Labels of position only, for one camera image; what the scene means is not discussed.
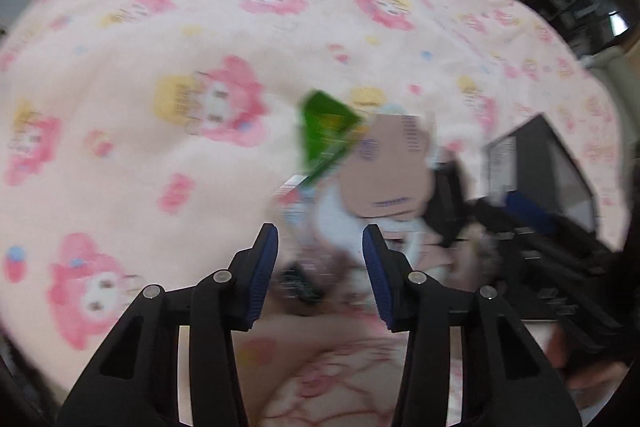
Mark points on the pink cartoon print blanket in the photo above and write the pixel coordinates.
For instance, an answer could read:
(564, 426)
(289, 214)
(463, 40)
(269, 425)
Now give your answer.
(143, 142)

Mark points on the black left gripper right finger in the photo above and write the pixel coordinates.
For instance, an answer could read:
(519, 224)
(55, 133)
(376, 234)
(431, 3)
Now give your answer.
(506, 378)

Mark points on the green plastic packet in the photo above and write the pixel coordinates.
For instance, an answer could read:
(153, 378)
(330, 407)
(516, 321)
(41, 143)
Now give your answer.
(328, 129)

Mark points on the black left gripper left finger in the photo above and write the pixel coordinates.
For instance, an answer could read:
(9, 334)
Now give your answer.
(132, 379)

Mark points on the clear phone case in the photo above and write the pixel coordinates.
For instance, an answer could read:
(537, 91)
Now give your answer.
(315, 213)

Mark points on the black round stool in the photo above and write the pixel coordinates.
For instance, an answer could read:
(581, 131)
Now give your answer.
(606, 23)

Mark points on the hello kitty pink pajama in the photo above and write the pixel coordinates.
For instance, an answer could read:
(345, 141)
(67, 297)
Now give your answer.
(328, 370)

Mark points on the black cardboard storage box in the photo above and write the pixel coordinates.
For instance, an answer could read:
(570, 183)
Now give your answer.
(533, 177)

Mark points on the person's right hand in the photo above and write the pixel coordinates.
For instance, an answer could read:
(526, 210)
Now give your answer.
(590, 385)

